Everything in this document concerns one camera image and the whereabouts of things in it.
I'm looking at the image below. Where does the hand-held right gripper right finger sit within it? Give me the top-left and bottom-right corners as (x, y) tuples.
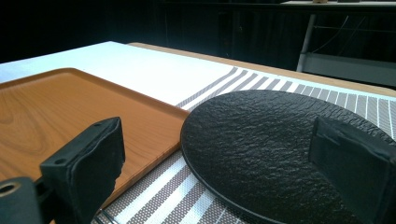
(308, 116), (396, 224)

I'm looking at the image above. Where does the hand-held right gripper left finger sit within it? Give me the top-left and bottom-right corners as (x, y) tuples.
(39, 117), (126, 224)

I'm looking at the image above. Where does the wooden tray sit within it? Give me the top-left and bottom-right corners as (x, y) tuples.
(0, 67), (191, 209)

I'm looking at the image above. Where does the grey metal stand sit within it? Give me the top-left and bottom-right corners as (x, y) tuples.
(296, 13), (396, 88)

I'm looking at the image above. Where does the black textured round plate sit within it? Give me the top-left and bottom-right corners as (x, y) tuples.
(179, 89), (396, 224)

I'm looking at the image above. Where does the striped white placemat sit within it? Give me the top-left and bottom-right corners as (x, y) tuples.
(0, 41), (396, 224)

